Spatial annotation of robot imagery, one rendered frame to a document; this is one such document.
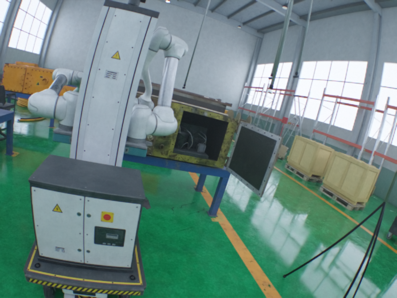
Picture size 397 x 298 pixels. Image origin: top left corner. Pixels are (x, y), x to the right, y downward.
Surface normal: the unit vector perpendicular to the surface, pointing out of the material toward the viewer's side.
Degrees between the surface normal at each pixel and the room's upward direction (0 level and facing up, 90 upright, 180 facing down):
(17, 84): 90
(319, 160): 90
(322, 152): 90
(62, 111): 91
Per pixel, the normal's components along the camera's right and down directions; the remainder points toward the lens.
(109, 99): 0.32, 0.30
